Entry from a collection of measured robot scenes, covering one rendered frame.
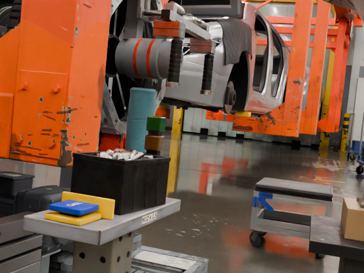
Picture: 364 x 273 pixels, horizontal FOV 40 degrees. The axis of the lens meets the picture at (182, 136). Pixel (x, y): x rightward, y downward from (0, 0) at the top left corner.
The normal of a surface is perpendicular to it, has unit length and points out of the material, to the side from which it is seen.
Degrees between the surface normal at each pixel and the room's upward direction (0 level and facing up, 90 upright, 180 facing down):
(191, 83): 103
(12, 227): 90
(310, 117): 90
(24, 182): 90
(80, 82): 90
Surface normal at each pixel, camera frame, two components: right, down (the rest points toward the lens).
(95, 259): -0.34, 0.01
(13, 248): 0.93, 0.11
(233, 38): 0.79, 0.04
